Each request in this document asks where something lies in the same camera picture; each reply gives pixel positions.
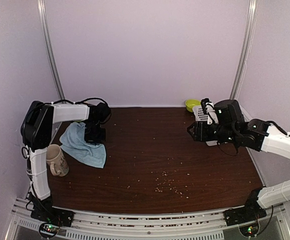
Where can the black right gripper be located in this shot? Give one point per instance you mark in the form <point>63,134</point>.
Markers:
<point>199,130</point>

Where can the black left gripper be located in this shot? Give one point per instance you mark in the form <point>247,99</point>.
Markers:
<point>88,139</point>

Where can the light blue towel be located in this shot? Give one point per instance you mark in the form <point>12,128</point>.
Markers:
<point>73,143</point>

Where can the white perforated plastic basket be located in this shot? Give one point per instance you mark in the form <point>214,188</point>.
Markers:
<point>200,116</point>

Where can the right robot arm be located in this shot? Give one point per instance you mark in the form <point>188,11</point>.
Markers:
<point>226,124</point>

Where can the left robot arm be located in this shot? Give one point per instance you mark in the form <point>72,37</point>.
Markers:
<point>36,132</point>

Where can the lime green bowl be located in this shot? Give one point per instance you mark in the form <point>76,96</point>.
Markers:
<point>190,103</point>

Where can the beige printed mug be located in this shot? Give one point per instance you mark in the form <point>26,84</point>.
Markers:
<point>56,161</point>

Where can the front aluminium rail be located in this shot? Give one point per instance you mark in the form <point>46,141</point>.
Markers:
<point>203,225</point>

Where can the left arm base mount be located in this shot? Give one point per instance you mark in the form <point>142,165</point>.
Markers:
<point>52,218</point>

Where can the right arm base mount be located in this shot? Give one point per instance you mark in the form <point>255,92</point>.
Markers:
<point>246,217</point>

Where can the right aluminium corner post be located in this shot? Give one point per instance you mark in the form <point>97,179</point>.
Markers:
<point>246,47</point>

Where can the aluminium corner post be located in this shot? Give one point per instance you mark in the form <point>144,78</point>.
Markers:
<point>246,47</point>
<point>49,49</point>

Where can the left aluminium corner post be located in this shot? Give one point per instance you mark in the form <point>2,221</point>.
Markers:
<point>49,49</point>

